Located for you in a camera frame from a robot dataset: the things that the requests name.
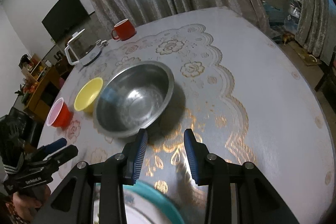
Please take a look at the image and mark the red plastic bowl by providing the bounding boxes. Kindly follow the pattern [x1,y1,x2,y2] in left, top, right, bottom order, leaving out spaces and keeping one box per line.
[46,97,72,128]

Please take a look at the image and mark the yellow bowl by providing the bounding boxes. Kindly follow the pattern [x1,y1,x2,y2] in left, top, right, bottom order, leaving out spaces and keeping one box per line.
[74,77,104,113]

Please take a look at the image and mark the stainless steel bowl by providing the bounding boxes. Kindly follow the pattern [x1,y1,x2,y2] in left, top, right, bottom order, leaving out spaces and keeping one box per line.
[93,61,174,138]

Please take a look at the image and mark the white rose plate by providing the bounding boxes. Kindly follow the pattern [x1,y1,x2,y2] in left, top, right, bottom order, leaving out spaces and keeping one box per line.
[93,200,155,224]

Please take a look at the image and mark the left hand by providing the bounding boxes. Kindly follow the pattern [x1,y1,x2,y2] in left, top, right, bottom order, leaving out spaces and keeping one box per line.
[13,185,51,223]

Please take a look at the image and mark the wooden sideboard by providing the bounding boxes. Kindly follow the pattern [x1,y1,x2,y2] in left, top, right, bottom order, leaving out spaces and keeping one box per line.
[22,66,61,121]

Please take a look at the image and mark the turquoise round tray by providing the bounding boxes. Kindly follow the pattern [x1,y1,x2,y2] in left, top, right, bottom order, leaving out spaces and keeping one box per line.
[123,181,185,223]

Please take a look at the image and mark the small wooden shelf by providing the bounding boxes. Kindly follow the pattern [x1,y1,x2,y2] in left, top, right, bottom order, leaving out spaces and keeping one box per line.
[19,54,49,83]

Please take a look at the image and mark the white electric kettle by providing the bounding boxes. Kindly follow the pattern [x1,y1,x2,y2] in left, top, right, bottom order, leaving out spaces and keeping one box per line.
[64,28,108,66]

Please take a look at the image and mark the lace table mat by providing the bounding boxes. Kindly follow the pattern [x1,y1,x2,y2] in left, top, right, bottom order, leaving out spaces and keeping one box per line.
[55,23,256,195]

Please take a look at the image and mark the red mug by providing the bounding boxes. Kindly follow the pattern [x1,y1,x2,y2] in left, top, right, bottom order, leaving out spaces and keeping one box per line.
[111,19,136,41]

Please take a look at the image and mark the beige window curtain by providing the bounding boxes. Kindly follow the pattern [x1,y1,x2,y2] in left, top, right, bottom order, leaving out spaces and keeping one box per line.
[295,0,335,63]

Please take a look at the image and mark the black wall television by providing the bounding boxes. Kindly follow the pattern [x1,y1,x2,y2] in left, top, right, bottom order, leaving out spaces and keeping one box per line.
[42,0,89,42]

